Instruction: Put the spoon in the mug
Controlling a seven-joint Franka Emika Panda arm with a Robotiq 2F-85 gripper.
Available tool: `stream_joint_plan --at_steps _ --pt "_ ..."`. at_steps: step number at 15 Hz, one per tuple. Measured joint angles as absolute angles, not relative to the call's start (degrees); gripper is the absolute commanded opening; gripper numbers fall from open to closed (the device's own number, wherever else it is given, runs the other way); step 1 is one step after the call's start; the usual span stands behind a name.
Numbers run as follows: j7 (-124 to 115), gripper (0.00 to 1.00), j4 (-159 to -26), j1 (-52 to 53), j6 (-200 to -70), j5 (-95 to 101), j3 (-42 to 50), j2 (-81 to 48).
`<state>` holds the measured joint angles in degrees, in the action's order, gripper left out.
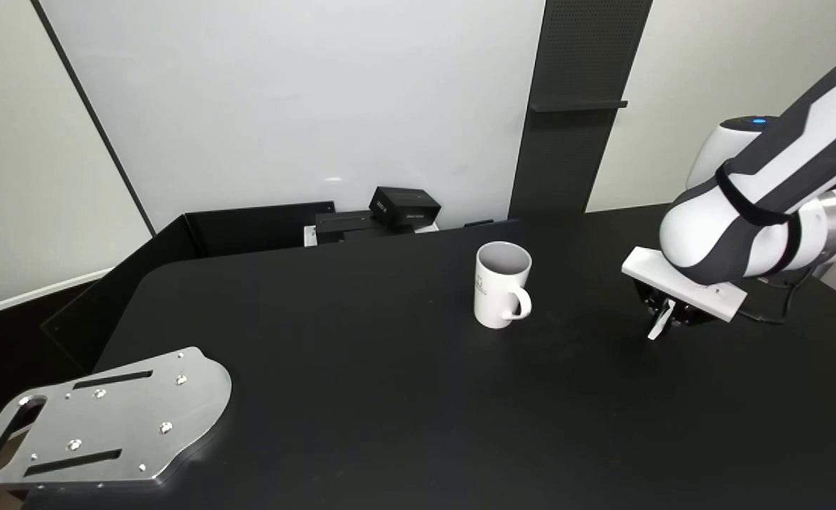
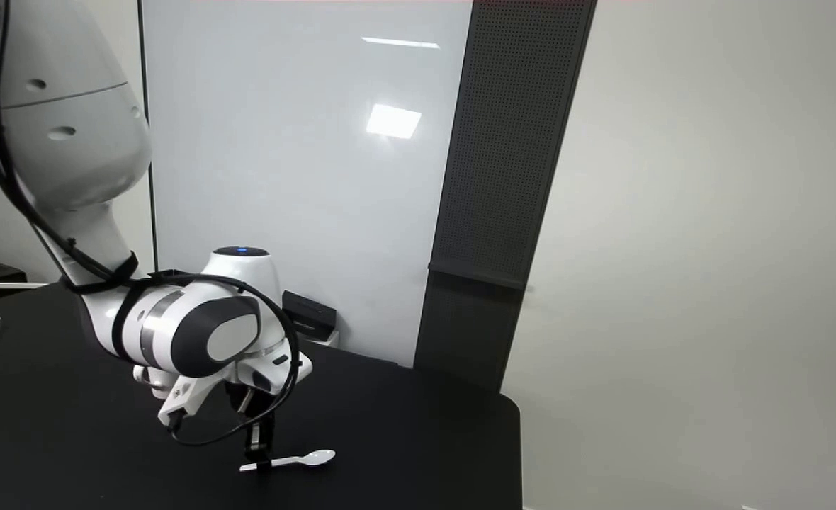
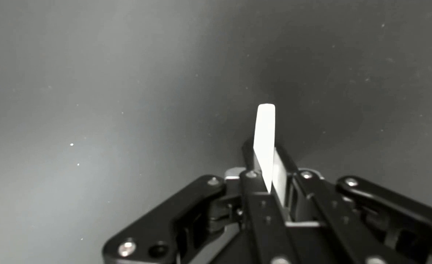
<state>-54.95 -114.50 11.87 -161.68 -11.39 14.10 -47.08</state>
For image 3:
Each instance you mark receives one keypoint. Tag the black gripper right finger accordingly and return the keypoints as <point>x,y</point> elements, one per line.
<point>371,214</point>

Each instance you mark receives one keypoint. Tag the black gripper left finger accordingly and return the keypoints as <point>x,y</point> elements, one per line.
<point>186,214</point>

